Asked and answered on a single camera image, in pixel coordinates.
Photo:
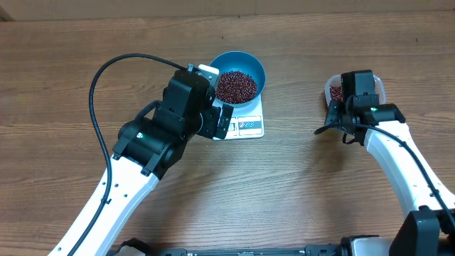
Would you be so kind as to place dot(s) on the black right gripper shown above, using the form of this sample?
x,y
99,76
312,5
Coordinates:
x,y
337,107

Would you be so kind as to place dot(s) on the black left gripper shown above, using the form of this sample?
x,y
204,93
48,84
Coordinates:
x,y
212,114

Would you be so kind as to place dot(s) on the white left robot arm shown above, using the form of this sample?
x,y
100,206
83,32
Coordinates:
x,y
146,148

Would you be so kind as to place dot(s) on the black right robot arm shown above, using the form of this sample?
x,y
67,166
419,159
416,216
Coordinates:
x,y
356,105

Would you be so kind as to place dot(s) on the white digital kitchen scale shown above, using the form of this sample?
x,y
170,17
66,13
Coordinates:
x,y
247,121

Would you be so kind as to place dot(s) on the red beans in bowl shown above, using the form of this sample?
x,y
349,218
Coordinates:
x,y
235,87

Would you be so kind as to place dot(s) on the clear plastic container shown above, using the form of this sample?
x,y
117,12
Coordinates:
x,y
336,81

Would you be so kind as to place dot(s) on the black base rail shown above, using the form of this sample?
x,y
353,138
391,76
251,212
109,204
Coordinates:
x,y
137,247

